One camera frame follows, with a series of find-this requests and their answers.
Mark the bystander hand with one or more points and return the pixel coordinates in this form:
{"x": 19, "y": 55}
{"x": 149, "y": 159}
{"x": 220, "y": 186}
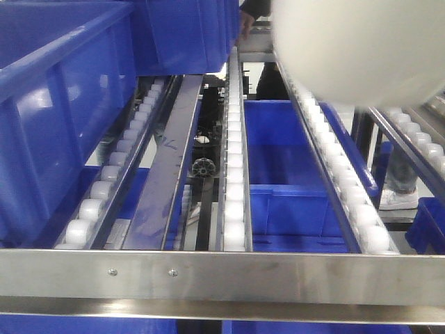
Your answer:
{"x": 246, "y": 22}

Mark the left white roller track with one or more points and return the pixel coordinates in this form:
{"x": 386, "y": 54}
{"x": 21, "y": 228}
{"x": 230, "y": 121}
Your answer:
{"x": 95, "y": 219}

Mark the steel front rail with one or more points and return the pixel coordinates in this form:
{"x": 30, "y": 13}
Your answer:
{"x": 335, "y": 288}

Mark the steel divider strip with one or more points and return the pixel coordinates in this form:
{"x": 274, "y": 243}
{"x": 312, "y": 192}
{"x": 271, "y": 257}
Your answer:
{"x": 149, "y": 227}

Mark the small blue crate right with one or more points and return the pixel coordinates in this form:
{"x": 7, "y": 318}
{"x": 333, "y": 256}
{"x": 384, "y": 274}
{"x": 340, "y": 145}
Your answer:
{"x": 426, "y": 233}

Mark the white plastic bin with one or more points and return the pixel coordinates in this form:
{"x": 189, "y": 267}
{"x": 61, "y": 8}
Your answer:
{"x": 366, "y": 53}

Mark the person in dark clothes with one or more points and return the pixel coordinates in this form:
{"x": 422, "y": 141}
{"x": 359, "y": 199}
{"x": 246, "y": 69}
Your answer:
{"x": 270, "y": 85}

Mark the white sneaker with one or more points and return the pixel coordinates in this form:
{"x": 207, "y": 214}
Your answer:
{"x": 391, "y": 200}

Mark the blue crate lower level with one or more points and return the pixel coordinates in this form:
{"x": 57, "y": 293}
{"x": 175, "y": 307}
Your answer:
{"x": 294, "y": 207}

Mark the blue crate upper middle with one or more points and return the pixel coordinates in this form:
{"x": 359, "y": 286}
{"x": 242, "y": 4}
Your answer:
{"x": 183, "y": 37}

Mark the middle white roller track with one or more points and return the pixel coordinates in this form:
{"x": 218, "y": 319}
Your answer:
{"x": 234, "y": 225}

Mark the large blue crate left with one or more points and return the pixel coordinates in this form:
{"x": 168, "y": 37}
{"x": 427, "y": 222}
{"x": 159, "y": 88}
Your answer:
{"x": 67, "y": 70}

